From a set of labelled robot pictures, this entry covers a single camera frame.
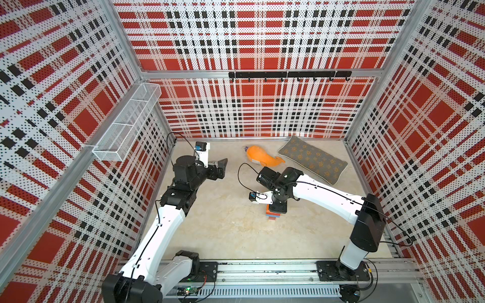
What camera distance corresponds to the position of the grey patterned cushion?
1.03 m

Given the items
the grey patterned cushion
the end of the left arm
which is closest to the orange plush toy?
the grey patterned cushion

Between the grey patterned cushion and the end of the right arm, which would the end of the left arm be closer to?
the end of the right arm

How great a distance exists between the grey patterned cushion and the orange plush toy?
87 mm

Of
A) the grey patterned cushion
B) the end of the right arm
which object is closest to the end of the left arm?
the end of the right arm

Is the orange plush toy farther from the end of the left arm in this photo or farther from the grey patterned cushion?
the end of the left arm

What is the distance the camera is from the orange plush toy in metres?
1.07

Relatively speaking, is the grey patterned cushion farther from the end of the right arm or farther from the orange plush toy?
the end of the right arm
